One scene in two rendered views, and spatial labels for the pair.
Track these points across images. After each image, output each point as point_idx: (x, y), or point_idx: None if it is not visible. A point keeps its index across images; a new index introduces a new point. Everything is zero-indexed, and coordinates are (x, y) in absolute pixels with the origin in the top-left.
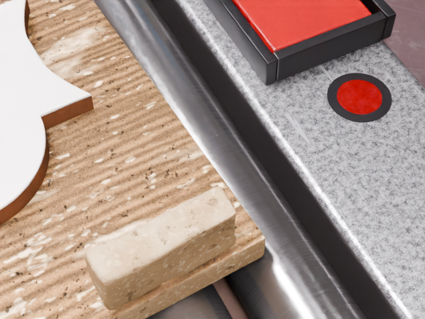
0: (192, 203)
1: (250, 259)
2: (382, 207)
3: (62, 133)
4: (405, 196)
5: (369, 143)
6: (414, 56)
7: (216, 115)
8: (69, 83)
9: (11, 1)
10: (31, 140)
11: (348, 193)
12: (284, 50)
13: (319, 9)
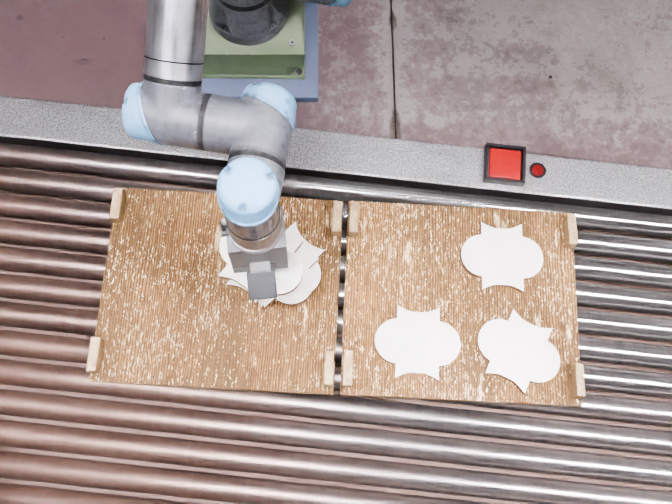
0: (569, 220)
1: None
2: (568, 186)
3: (523, 235)
4: (568, 180)
5: (551, 177)
6: None
7: (526, 202)
8: (516, 226)
9: (481, 225)
10: (528, 241)
11: (561, 190)
12: (523, 177)
13: (513, 161)
